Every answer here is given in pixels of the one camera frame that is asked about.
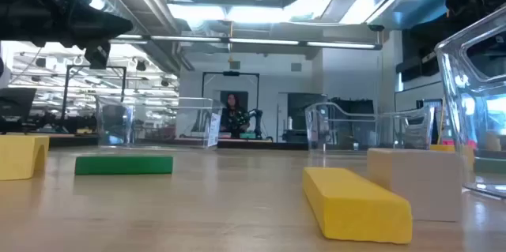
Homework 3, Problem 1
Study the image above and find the green wooden block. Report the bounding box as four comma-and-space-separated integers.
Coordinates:
474, 156, 506, 175
74, 155, 174, 176

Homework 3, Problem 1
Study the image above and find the yellow arch block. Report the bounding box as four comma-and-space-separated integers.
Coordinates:
0, 134, 51, 182

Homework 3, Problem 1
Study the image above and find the long yellow block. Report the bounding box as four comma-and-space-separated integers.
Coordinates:
302, 167, 413, 245

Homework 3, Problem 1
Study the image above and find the natural wood block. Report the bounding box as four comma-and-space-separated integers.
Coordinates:
366, 148, 464, 223
485, 131, 502, 152

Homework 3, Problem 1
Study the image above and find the clear plastic bin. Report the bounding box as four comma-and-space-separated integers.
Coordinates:
433, 6, 506, 200
304, 101, 436, 154
96, 96, 225, 150

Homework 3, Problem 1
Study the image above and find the black computer monitor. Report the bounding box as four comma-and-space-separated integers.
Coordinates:
0, 87, 38, 134

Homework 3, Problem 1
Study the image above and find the red plastic bin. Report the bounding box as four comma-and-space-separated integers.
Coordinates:
441, 138, 478, 150

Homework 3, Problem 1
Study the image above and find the black metal frame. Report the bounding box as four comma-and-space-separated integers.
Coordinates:
201, 70, 261, 142
61, 64, 128, 130

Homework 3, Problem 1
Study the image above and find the long ceiling light bar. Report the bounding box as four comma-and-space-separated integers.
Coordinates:
108, 33, 383, 51

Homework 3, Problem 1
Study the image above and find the person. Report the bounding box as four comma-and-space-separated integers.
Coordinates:
219, 92, 251, 139

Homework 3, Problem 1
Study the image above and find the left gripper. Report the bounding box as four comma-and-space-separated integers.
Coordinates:
0, 0, 134, 71

